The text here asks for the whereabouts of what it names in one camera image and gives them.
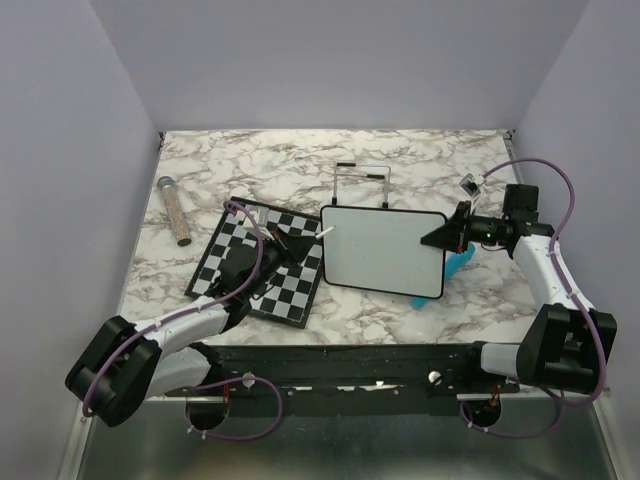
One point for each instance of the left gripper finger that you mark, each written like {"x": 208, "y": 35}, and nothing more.
{"x": 277, "y": 233}
{"x": 298, "y": 247}

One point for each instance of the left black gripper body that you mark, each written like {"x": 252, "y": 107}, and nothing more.
{"x": 274, "y": 256}

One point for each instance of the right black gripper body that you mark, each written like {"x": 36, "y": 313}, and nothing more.
{"x": 482, "y": 229}

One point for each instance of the white green marker pen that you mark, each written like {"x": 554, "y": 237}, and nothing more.
{"x": 324, "y": 232}

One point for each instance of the black framed whiteboard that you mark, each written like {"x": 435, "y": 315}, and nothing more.
{"x": 379, "y": 250}

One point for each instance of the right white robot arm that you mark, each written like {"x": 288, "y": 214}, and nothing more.
{"x": 568, "y": 343}

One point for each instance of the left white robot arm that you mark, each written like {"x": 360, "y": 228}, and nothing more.
{"x": 160, "y": 340}

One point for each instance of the blue cylindrical tube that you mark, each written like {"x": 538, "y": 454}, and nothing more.
{"x": 453, "y": 263}

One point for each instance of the black and white chessboard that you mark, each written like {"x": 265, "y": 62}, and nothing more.
{"x": 289, "y": 295}

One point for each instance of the glittery silver tube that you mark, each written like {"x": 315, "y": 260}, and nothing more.
{"x": 178, "y": 223}

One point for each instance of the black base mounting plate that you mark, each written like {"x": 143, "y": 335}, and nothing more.
{"x": 338, "y": 380}

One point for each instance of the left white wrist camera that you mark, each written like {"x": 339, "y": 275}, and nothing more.
{"x": 260, "y": 216}

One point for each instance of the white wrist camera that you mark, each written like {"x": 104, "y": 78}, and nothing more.
{"x": 260, "y": 216}
{"x": 471, "y": 186}

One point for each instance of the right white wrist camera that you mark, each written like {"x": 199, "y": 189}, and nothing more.
{"x": 471, "y": 186}

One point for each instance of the wire whiteboard stand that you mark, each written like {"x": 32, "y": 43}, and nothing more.
{"x": 361, "y": 173}

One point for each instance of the aluminium frame rail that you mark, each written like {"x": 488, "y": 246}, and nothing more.
{"x": 550, "y": 392}

